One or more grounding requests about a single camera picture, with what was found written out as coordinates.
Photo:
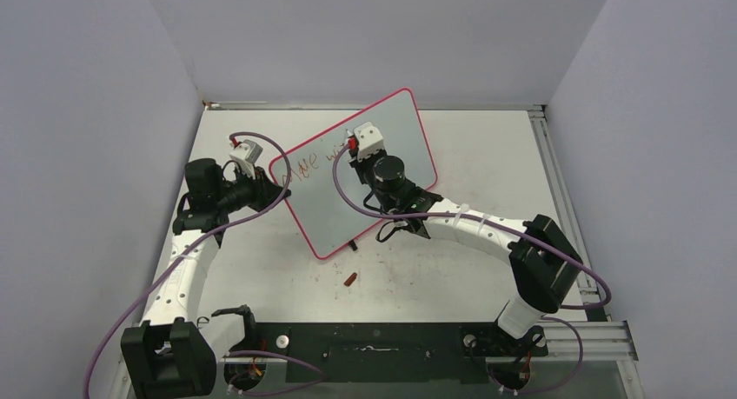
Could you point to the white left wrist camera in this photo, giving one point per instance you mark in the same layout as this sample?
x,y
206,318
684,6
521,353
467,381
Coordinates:
x,y
245,154

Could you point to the aluminium rail frame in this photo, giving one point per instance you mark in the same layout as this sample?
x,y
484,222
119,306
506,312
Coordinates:
x,y
497,159

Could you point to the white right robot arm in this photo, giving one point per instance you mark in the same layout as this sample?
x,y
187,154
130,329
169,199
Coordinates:
x,y
544,263

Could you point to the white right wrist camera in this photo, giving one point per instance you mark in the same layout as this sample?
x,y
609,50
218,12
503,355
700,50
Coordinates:
x,y
365,141

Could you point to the whiteboard with pink frame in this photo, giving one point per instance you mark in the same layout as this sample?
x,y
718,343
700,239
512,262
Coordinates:
x,y
318,170

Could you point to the red marker cap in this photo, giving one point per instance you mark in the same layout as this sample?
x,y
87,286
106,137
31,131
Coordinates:
x,y
350,280

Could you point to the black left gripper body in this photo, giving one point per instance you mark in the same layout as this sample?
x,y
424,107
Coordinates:
x,y
248,191

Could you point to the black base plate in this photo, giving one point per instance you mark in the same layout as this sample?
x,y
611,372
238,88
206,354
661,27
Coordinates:
x,y
388,352

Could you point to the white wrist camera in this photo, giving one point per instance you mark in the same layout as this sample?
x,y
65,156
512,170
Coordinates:
x,y
365,141
245,154

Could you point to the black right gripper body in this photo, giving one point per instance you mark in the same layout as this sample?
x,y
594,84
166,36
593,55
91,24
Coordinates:
x,y
364,169

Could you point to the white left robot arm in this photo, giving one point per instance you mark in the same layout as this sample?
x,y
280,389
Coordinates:
x,y
168,355

